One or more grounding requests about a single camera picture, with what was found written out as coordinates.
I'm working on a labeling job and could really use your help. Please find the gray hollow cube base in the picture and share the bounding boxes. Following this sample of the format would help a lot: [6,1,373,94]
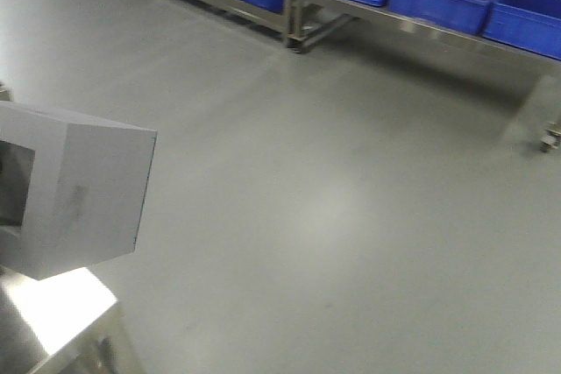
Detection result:
[1,102,157,279]

